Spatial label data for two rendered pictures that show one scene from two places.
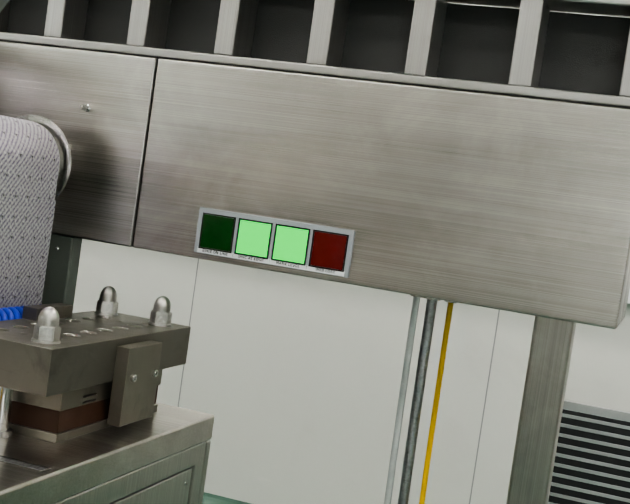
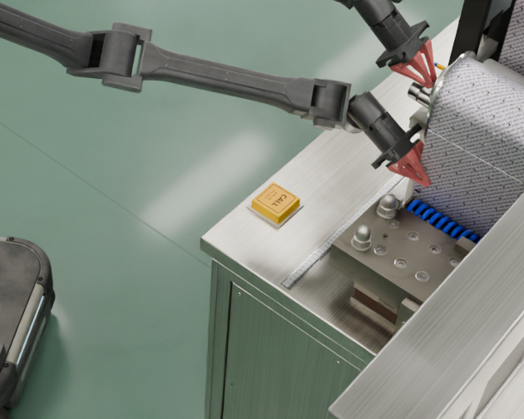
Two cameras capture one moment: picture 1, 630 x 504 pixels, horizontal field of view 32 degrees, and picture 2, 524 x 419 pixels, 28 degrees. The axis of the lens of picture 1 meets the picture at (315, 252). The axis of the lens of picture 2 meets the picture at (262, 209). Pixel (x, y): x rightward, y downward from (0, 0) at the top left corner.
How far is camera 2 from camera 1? 2.14 m
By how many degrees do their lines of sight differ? 99
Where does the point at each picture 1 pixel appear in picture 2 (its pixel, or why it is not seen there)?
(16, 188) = (494, 160)
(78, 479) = (302, 313)
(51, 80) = not seen: outside the picture
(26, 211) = (504, 182)
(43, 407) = not seen: hidden behind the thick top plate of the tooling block
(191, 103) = not seen: outside the picture
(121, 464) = (349, 346)
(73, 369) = (354, 270)
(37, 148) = not seen: outside the picture
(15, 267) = (490, 212)
